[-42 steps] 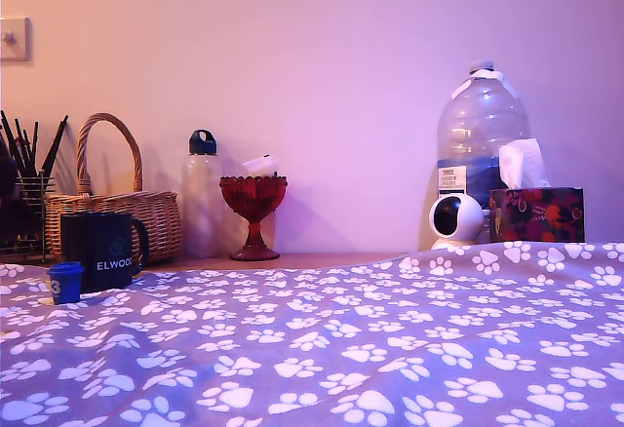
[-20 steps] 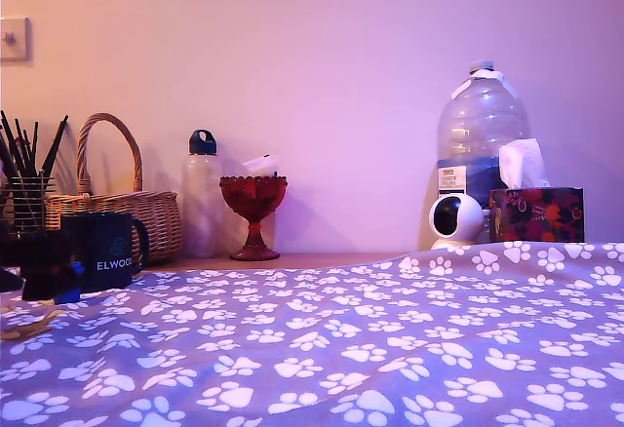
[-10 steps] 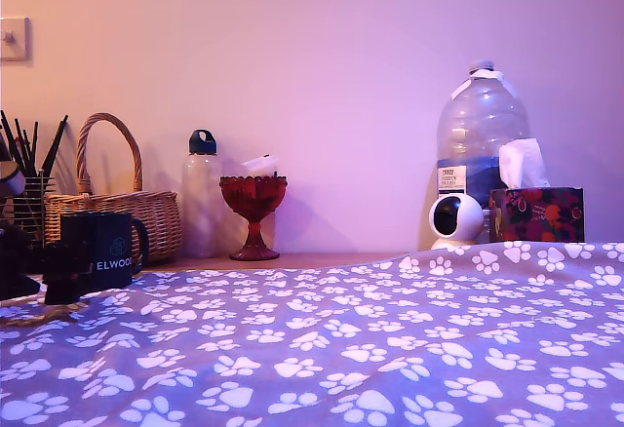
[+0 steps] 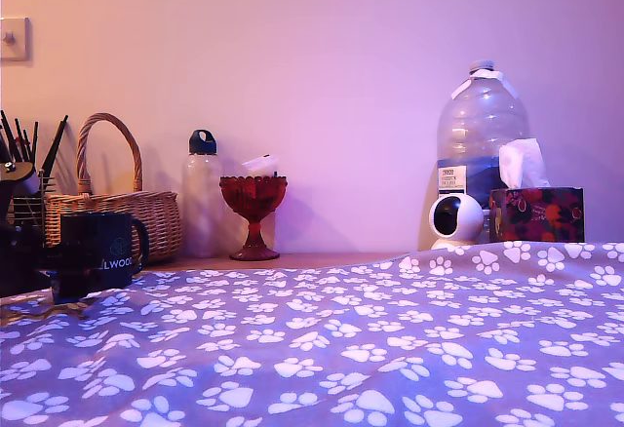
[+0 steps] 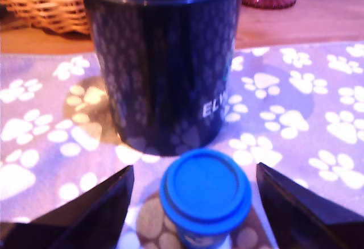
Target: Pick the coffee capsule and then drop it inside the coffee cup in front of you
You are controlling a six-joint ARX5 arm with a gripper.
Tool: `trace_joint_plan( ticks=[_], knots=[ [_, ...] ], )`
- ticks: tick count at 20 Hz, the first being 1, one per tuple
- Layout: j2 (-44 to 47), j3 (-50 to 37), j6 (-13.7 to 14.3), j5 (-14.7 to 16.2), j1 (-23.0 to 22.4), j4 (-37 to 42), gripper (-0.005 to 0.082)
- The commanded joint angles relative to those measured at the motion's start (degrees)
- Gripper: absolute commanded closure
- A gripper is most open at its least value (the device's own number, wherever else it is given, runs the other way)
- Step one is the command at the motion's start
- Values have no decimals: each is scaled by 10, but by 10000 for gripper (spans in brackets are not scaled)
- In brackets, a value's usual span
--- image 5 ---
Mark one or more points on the blue coffee capsule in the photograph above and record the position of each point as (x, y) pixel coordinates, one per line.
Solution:
(204, 186)

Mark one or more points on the paw print cloth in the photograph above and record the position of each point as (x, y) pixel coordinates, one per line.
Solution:
(312, 152)

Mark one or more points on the dark mug with white lettering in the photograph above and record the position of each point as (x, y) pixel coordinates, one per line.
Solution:
(159, 61)

